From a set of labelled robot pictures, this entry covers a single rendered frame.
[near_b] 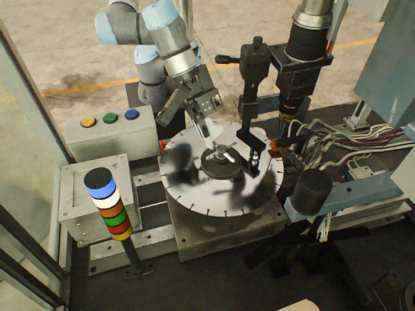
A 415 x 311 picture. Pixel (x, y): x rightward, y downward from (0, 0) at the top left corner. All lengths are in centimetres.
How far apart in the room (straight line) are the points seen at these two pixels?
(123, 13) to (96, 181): 46
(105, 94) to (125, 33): 195
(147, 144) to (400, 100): 76
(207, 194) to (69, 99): 219
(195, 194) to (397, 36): 50
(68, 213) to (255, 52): 58
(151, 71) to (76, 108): 151
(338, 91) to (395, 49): 231
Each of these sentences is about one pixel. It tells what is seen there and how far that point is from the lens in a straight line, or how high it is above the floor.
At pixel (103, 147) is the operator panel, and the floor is 84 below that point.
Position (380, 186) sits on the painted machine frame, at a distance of 72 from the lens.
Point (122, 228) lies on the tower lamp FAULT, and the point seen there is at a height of 101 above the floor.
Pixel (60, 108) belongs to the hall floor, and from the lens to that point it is 271.
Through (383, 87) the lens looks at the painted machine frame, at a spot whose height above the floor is 126.
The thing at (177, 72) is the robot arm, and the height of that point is 118.
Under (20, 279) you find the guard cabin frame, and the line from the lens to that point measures 70.
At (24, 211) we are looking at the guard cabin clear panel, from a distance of 76.
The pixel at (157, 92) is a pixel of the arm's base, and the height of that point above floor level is 80.
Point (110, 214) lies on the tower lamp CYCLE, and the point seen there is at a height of 108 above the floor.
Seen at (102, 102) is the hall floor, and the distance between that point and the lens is 264.
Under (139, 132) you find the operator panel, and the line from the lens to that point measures 99.
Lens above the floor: 155
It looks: 47 degrees down
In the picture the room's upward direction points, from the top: straight up
